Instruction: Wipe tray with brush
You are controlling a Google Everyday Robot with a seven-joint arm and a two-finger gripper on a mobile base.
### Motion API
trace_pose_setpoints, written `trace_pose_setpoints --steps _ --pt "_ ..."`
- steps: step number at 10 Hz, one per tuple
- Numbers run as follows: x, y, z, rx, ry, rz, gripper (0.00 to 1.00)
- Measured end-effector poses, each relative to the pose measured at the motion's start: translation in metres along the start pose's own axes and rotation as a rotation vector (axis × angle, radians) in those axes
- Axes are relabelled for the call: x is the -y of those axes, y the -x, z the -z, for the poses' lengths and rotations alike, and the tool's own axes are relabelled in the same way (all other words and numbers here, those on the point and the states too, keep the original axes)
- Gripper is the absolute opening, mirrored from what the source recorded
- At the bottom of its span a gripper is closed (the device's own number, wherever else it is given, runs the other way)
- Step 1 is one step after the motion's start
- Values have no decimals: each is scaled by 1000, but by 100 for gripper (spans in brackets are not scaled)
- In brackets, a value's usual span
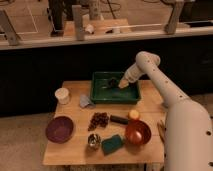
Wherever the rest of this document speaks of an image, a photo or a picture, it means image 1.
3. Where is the wooden table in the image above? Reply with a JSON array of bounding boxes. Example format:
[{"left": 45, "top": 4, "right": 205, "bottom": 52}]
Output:
[{"left": 43, "top": 80, "right": 165, "bottom": 165}]

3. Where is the grey crumpled cloth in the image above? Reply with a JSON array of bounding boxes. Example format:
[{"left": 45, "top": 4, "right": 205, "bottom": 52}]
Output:
[{"left": 79, "top": 94, "right": 95, "bottom": 108}]

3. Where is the white cup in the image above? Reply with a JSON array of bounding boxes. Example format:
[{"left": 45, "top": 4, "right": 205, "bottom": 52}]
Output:
[{"left": 55, "top": 88, "right": 70, "bottom": 105}]

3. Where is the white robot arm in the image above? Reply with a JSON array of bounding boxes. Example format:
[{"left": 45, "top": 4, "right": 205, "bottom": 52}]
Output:
[{"left": 118, "top": 51, "right": 213, "bottom": 171}]

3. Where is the bunch of dark grapes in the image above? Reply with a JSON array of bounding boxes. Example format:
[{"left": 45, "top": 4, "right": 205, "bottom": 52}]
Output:
[{"left": 88, "top": 112, "right": 109, "bottom": 131}]

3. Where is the small metal cup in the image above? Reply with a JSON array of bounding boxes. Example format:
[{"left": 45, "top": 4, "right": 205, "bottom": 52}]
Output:
[{"left": 88, "top": 134, "right": 101, "bottom": 149}]

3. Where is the wooden barrier rail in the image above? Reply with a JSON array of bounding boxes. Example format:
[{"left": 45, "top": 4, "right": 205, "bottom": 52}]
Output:
[{"left": 0, "top": 0, "right": 213, "bottom": 48}]

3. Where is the yellow round fruit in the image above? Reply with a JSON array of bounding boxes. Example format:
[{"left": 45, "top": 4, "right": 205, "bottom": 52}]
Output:
[{"left": 128, "top": 110, "right": 140, "bottom": 120}]

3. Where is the green sponge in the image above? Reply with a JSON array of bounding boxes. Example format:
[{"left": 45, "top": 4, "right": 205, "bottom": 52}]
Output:
[{"left": 101, "top": 135, "right": 124, "bottom": 155}]

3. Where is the green plastic tray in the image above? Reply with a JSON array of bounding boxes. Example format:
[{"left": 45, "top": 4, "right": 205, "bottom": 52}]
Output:
[{"left": 90, "top": 72, "right": 141, "bottom": 104}]

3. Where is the red bowl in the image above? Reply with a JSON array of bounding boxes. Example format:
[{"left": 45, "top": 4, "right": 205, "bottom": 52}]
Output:
[{"left": 125, "top": 120, "right": 152, "bottom": 146}]

